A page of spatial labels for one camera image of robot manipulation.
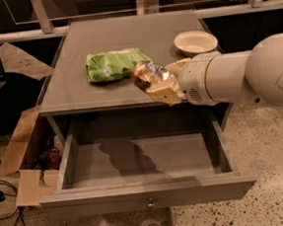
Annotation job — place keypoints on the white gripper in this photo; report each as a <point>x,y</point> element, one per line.
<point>192,78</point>

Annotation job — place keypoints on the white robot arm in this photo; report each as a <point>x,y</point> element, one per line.
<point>252,78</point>

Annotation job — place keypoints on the grey open top drawer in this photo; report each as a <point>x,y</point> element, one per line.
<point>114,164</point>

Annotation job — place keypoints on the metal drawer knob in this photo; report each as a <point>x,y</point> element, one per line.
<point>151,204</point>

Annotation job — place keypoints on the white ceramic bowl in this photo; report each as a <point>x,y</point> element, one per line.
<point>191,43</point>

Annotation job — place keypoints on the green chip bag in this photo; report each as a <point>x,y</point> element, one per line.
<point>113,65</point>

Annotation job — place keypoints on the grey wooden cabinet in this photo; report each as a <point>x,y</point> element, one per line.
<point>69,92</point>

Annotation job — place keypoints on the brown cardboard sheet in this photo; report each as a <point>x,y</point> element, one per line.
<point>16,60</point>

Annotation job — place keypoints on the brown cardboard box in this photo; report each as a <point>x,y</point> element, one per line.
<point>25,145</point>

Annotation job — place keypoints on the metal railing frame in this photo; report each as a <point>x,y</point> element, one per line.
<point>32,19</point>

